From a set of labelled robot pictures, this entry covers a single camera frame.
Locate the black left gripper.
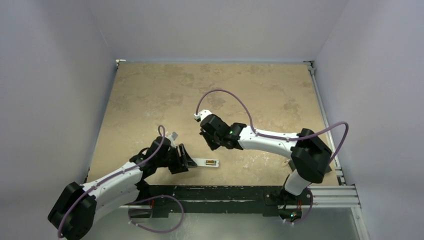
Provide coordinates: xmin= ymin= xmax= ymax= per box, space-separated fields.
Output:
xmin=156 ymin=143 xmax=196 ymax=174

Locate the white air conditioner remote control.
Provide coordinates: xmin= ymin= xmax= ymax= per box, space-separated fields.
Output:
xmin=192 ymin=158 xmax=220 ymax=168

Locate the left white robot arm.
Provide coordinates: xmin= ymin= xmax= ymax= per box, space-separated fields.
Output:
xmin=47 ymin=136 xmax=198 ymax=240

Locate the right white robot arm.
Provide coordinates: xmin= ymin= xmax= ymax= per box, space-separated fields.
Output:
xmin=194 ymin=111 xmax=332 ymax=204

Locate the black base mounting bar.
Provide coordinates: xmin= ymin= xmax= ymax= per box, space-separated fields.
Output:
xmin=145 ymin=184 xmax=289 ymax=219

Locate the black foam pad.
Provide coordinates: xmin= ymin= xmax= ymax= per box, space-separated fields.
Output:
xmin=286 ymin=159 xmax=332 ymax=174

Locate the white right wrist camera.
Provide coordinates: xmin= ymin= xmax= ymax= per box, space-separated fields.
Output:
xmin=194 ymin=109 xmax=212 ymax=122

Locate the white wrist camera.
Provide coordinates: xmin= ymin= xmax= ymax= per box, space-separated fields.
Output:
xmin=166 ymin=131 xmax=178 ymax=148
xmin=194 ymin=109 xmax=212 ymax=122

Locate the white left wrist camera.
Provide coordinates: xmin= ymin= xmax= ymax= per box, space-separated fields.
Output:
xmin=166 ymin=131 xmax=178 ymax=148

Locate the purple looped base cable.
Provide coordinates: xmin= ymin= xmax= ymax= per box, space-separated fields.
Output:
xmin=127 ymin=194 xmax=185 ymax=235

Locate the aluminium frame rail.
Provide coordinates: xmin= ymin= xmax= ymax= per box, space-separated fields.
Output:
xmin=303 ymin=61 xmax=346 ymax=186

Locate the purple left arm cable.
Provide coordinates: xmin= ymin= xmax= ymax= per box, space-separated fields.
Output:
xmin=56 ymin=125 xmax=167 ymax=239

